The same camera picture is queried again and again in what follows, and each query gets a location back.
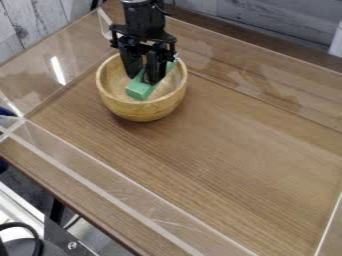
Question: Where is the light wooden bowl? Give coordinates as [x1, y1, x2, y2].
[94, 53, 188, 122]

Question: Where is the black table leg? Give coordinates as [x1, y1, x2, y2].
[49, 199, 65, 225]

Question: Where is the clear acrylic front wall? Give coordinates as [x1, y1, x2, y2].
[0, 99, 256, 256]

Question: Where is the black cable loop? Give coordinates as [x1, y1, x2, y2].
[0, 221, 45, 256]

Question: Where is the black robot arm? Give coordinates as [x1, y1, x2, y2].
[109, 0, 177, 85]

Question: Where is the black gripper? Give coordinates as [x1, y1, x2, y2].
[109, 9, 176, 85]

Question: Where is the green rectangular block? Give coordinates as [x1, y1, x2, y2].
[124, 62, 177, 101]

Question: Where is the black metal base plate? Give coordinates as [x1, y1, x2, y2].
[41, 217, 98, 256]

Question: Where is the clear acrylic corner bracket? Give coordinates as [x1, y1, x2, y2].
[97, 8, 112, 40]

